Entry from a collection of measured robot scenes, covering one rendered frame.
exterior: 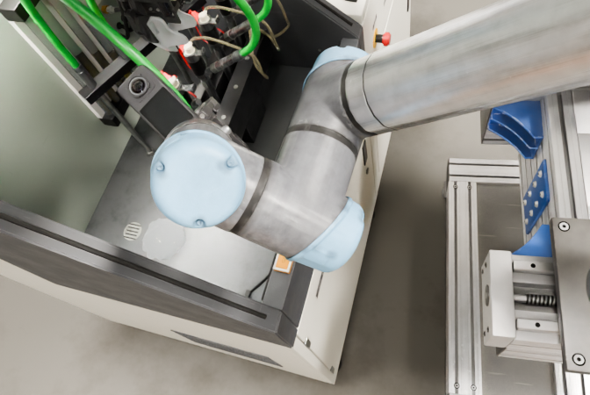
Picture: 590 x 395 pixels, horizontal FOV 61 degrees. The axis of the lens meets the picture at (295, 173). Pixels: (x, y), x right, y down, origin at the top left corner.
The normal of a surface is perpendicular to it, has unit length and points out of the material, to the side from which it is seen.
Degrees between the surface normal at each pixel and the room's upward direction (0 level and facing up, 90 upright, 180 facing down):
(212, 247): 0
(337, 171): 49
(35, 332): 0
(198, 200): 45
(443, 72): 56
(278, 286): 0
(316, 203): 35
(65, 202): 90
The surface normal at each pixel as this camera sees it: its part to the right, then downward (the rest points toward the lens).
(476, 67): -0.69, 0.36
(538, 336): -0.18, -0.47
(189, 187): 0.17, 0.21
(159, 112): -0.15, -0.13
